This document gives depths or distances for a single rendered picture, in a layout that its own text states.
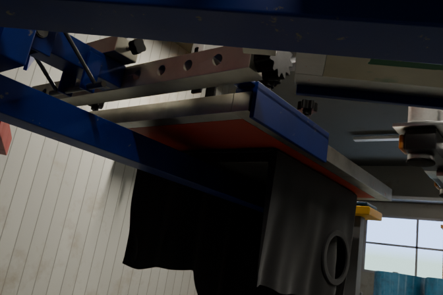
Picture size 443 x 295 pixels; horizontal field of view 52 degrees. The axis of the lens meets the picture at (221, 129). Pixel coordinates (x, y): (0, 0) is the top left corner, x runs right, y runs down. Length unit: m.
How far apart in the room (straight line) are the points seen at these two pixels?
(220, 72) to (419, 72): 0.32
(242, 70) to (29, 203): 3.68
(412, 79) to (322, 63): 0.12
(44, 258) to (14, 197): 0.62
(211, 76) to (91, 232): 4.01
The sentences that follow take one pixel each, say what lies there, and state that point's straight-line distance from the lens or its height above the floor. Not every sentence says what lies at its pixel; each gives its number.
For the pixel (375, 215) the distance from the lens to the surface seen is 1.68.
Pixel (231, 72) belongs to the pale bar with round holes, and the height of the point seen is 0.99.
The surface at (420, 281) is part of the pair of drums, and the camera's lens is 6.23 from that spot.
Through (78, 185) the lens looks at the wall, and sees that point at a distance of 4.57.
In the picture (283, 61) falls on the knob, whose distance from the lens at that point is 0.74.
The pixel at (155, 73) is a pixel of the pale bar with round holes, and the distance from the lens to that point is 0.88.
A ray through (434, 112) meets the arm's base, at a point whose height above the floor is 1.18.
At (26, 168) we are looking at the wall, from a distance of 4.27.
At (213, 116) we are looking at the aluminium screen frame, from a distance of 0.87.
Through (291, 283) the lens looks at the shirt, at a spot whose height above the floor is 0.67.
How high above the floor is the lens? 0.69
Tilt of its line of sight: 17 degrees up
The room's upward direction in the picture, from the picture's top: 10 degrees clockwise
